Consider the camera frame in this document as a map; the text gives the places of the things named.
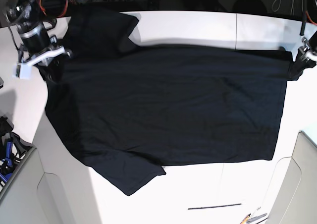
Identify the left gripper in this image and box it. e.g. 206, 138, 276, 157
288, 32, 317, 81

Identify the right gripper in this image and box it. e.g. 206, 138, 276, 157
23, 35, 72, 83

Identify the black T-shirt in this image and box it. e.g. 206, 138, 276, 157
45, 8, 298, 196

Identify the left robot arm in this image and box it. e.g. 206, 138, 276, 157
288, 0, 317, 79

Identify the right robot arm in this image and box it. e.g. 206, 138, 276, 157
4, 0, 72, 82

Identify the blue black tool pile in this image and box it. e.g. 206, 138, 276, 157
0, 116, 33, 188

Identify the grey right chair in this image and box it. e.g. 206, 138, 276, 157
261, 129, 317, 224

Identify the black thin rod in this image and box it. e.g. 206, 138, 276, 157
187, 203, 242, 210

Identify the grey metal tool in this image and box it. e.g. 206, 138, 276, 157
246, 213, 267, 224

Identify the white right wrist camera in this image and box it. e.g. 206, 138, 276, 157
12, 63, 32, 80

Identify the yellow handled tool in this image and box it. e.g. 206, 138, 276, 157
240, 214, 251, 224

